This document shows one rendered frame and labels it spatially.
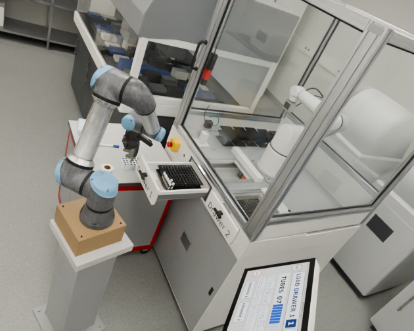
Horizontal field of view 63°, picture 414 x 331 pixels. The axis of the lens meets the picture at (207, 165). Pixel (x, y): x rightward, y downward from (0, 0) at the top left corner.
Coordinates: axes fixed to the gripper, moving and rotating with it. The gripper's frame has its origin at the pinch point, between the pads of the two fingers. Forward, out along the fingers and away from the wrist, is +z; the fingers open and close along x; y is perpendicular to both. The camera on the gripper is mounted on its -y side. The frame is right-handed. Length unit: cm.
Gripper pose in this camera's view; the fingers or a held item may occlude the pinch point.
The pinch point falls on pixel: (131, 157)
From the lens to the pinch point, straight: 204.2
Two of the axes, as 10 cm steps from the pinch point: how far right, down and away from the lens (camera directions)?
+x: 4.0, 6.3, -6.6
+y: -8.4, -0.2, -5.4
